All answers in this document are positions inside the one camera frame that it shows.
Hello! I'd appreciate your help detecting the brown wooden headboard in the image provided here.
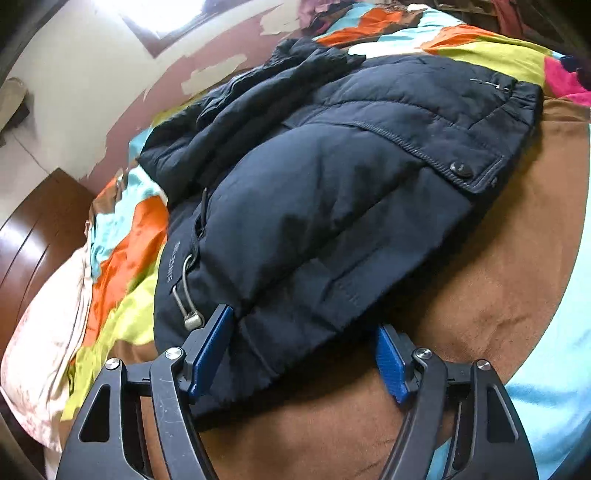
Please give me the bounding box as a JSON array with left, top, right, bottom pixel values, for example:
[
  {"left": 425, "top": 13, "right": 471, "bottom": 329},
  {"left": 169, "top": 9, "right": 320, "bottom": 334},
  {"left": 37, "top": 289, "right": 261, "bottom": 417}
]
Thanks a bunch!
[{"left": 0, "top": 169, "right": 93, "bottom": 349}]

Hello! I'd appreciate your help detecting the dark clothes pile by wall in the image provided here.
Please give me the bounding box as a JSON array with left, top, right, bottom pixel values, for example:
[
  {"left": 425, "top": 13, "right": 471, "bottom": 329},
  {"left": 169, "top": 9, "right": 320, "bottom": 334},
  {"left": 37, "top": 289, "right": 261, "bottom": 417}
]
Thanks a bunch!
[{"left": 297, "top": 1, "right": 407, "bottom": 36}]

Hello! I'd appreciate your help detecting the pale floral pillow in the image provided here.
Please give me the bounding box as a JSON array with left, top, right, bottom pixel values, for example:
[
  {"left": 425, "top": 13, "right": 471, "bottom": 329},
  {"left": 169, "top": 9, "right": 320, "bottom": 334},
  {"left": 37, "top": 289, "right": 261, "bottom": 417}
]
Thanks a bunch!
[{"left": 1, "top": 244, "right": 92, "bottom": 452}]

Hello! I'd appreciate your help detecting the dark navy padded jacket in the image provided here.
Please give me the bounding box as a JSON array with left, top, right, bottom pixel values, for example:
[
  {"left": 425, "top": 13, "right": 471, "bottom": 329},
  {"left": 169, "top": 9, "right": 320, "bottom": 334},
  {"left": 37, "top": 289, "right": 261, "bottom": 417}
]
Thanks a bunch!
[{"left": 138, "top": 39, "right": 543, "bottom": 423}]

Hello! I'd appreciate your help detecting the brown framed window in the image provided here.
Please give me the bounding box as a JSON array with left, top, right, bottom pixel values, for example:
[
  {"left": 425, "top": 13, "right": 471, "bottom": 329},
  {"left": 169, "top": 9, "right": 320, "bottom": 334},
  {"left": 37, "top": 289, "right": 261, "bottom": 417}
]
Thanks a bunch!
[{"left": 122, "top": 0, "right": 245, "bottom": 58}]

